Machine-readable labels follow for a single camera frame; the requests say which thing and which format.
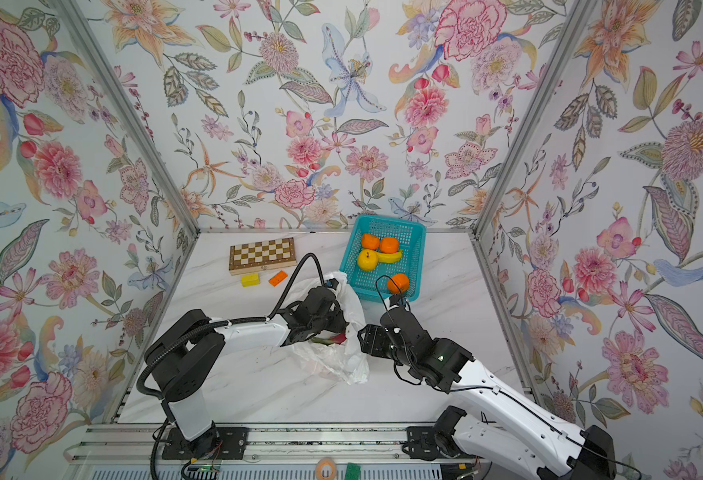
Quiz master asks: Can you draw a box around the white plastic bag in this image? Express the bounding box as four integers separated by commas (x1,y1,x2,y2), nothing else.
286,271,369,385

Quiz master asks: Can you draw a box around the orange fruit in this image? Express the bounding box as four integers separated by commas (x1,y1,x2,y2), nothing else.
361,234,381,251
387,273,411,295
379,237,399,255

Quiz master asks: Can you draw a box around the yellow apple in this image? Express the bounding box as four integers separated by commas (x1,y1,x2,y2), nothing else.
357,249,379,272

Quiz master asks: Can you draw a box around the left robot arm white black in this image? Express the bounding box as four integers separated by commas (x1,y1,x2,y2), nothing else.
136,280,347,446

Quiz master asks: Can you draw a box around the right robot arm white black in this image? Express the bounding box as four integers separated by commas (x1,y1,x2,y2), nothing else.
357,306,617,479

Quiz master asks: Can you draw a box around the dragon fruit pink green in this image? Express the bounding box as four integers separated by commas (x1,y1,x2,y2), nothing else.
310,333,346,346

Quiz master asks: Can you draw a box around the orange toy brick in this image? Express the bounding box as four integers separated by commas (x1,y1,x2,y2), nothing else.
268,271,287,287

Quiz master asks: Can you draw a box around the teal plastic basket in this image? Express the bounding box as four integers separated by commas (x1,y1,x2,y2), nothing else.
340,216,427,301

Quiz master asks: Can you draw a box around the wooden chessboard box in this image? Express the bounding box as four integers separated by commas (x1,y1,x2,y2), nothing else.
228,237,297,275

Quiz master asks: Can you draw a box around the yellow toy brick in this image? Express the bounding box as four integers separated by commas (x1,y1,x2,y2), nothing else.
240,273,260,288

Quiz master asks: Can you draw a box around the yellow banana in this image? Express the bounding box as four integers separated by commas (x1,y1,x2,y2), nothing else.
377,251,403,264

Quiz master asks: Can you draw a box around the green circuit board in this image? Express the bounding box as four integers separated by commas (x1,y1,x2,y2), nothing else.
343,463,361,480

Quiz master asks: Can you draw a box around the tape roll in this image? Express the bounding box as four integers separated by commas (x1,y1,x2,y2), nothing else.
314,457,337,480

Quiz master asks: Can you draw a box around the black corrugated cable left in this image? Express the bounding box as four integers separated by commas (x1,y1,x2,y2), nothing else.
135,252,326,480

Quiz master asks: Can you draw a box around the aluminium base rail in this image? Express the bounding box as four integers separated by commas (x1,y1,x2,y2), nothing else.
62,421,569,466

